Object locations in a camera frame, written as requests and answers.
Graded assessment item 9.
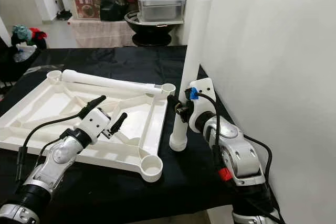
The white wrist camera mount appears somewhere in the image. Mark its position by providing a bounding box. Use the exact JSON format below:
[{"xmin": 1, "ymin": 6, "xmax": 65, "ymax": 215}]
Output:
[
  {"xmin": 79, "ymin": 108, "xmax": 113, "ymax": 143},
  {"xmin": 184, "ymin": 77, "xmax": 217, "ymax": 130}
]

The red cloth item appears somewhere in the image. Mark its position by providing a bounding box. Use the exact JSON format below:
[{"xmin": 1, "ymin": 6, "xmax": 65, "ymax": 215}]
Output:
[{"xmin": 30, "ymin": 27, "xmax": 48, "ymax": 41}]

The clear plastic storage container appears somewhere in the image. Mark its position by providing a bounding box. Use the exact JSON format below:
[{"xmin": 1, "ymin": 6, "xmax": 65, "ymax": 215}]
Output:
[{"xmin": 136, "ymin": 0, "xmax": 187, "ymax": 23}]

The black fabric bag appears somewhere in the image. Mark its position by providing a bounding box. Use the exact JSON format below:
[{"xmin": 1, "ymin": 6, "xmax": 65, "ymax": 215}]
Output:
[{"xmin": 0, "ymin": 40, "xmax": 50, "ymax": 80}]

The black tablecloth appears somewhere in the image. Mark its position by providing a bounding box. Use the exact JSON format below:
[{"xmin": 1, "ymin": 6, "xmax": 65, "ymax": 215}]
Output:
[{"xmin": 0, "ymin": 46, "xmax": 287, "ymax": 224}]

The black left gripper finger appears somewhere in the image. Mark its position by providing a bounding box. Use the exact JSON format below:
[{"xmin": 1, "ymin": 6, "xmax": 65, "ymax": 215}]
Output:
[
  {"xmin": 79, "ymin": 95, "xmax": 107, "ymax": 119},
  {"xmin": 110, "ymin": 112, "xmax": 128, "ymax": 134}
]

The small black floor item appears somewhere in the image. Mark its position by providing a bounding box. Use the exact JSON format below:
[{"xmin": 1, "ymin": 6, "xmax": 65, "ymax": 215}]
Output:
[{"xmin": 55, "ymin": 10, "xmax": 74, "ymax": 20}]

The white plastic table leg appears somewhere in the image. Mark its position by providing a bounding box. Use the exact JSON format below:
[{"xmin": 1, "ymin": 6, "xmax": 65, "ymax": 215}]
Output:
[
  {"xmin": 169, "ymin": 0, "xmax": 213, "ymax": 151},
  {"xmin": 61, "ymin": 69, "xmax": 166, "ymax": 96}
]

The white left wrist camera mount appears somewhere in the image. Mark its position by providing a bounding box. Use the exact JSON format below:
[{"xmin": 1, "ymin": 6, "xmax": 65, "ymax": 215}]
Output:
[{"xmin": 79, "ymin": 108, "xmax": 113, "ymax": 143}]

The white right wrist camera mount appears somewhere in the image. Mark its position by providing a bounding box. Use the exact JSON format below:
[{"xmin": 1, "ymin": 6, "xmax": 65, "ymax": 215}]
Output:
[{"xmin": 184, "ymin": 77, "xmax": 217, "ymax": 130}]

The white plastic wrapper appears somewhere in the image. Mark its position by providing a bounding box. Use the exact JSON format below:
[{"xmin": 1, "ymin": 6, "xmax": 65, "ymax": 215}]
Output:
[{"xmin": 17, "ymin": 43, "xmax": 38, "ymax": 59}]

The black wok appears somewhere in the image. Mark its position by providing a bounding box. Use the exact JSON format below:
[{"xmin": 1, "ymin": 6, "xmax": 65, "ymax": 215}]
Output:
[{"xmin": 125, "ymin": 10, "xmax": 171, "ymax": 46}]

